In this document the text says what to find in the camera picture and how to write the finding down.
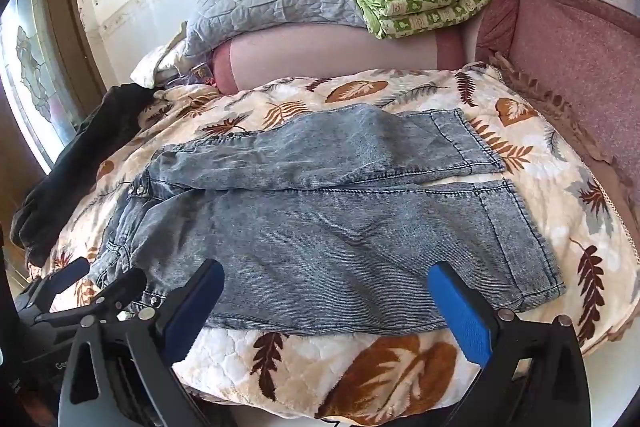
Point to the black garment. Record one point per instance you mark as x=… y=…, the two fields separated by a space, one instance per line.
x=75 y=162

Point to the purple patterned cloth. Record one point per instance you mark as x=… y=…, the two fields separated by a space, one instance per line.
x=200 y=72

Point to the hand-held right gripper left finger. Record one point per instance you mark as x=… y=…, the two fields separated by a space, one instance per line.
x=195 y=309

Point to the white cloth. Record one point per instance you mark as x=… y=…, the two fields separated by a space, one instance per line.
x=155 y=67

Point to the grey-blue denim pants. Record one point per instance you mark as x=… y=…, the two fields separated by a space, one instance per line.
x=320 y=227

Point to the pink upholstered headboard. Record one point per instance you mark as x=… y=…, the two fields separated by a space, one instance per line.
x=565 y=47

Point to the leaf print blanket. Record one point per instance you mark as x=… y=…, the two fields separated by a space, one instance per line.
x=380 y=372

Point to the pale pink bolster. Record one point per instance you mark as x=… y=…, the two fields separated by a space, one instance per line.
x=340 y=52

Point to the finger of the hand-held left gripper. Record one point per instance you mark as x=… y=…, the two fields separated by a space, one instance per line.
x=120 y=289
x=67 y=275

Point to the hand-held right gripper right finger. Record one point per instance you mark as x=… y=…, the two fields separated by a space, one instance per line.
x=462 y=317

